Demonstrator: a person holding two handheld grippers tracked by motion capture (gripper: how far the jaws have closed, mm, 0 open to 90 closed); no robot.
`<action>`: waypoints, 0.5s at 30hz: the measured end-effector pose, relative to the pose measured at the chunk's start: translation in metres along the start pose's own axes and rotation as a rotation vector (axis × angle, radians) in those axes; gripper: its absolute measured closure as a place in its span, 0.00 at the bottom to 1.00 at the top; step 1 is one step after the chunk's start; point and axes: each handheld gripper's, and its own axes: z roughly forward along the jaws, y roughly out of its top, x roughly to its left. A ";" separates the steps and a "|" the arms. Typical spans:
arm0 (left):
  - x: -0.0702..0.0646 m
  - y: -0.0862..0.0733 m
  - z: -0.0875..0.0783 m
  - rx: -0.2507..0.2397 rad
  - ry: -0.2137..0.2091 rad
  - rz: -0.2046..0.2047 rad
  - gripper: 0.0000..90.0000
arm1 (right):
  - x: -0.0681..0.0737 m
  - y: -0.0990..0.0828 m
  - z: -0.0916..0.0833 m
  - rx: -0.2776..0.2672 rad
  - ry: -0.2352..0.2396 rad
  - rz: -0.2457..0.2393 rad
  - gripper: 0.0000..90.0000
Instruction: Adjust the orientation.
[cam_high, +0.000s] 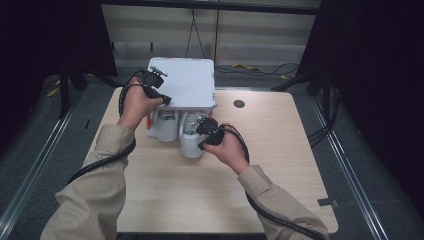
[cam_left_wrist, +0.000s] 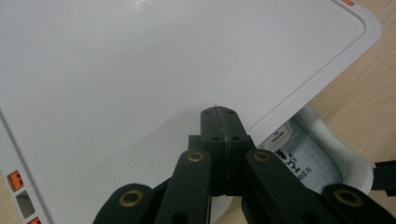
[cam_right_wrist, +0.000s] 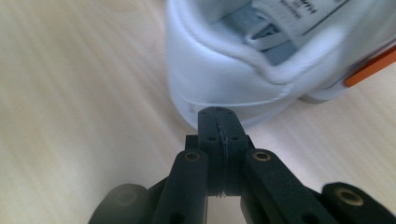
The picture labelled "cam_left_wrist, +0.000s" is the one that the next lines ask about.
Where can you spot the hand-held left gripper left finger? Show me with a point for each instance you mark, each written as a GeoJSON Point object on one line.
{"type": "Point", "coordinates": [211, 137]}

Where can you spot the white shoe rack orange posts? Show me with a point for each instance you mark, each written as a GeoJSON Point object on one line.
{"type": "Point", "coordinates": [124, 77]}

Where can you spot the white lace-up sneaker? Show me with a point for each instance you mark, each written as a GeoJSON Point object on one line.
{"type": "Point", "coordinates": [314, 155]}

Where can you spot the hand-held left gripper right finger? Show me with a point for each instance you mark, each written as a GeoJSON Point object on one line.
{"type": "Point", "coordinates": [236, 133]}

